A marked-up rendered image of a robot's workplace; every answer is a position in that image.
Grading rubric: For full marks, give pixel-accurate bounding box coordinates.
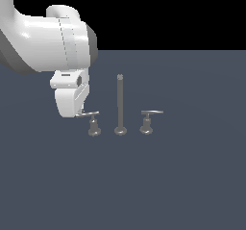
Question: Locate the grey faucet lever handle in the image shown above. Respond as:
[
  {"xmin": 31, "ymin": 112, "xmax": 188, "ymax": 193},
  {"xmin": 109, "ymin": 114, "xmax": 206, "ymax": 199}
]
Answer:
[
  {"xmin": 75, "ymin": 111, "xmax": 102, "ymax": 138},
  {"xmin": 138, "ymin": 110, "xmax": 164, "ymax": 135}
]

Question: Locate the tall grey peg post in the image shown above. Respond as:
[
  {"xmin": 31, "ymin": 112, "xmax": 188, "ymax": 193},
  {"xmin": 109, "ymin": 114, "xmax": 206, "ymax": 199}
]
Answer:
[{"xmin": 113, "ymin": 73, "xmax": 128, "ymax": 137}]

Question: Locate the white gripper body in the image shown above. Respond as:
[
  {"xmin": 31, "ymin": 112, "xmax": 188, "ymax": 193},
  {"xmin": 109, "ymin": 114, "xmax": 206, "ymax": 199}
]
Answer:
[{"xmin": 49, "ymin": 67, "xmax": 90, "ymax": 119}]

